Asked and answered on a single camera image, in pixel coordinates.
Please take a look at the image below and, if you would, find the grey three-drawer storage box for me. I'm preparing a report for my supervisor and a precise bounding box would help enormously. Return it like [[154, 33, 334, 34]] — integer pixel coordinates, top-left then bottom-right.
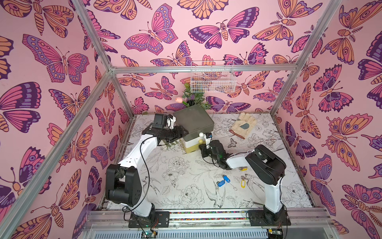
[[174, 105, 214, 153]]

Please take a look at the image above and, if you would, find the key with blue tag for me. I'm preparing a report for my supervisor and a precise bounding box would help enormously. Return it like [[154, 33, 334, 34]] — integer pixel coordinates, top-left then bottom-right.
[[216, 180, 225, 187]]

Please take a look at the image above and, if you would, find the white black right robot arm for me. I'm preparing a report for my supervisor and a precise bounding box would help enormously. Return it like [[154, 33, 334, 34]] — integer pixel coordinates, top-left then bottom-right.
[[199, 140, 291, 227]]

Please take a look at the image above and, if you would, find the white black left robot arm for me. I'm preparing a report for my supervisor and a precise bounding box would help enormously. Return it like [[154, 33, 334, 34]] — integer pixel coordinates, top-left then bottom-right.
[[105, 126, 189, 218]]

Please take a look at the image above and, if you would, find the grey white work glove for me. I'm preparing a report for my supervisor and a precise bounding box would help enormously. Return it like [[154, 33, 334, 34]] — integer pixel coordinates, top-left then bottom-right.
[[165, 139, 182, 149]]

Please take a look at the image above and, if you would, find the beige work glove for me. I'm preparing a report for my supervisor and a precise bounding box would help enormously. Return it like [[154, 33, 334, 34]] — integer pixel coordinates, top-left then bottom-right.
[[229, 112, 257, 139]]

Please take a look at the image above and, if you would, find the potted green plant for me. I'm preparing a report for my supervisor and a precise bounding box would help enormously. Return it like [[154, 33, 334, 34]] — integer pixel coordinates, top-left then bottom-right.
[[176, 83, 211, 110]]

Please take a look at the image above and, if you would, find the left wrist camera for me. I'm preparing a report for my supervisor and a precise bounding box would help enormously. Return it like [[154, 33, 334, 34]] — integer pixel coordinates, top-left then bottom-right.
[[152, 114, 176, 129]]

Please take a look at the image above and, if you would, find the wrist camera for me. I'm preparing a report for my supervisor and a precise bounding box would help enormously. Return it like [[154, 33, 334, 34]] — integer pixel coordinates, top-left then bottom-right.
[[152, 114, 176, 129], [204, 132, 212, 149]]

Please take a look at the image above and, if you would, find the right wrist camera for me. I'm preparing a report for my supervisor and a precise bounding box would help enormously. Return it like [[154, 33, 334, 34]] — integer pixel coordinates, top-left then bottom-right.
[[204, 132, 212, 149]]

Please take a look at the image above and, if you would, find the white wire wall basket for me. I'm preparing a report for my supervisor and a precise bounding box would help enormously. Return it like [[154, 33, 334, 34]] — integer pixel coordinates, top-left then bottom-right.
[[189, 65, 237, 94]]

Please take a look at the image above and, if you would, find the aluminium cage frame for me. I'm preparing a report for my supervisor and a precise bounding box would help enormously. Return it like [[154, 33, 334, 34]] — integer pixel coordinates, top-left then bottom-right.
[[0, 0, 344, 239]]

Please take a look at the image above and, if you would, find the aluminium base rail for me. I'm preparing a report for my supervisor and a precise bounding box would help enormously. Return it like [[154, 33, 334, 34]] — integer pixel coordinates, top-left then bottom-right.
[[80, 208, 340, 239]]

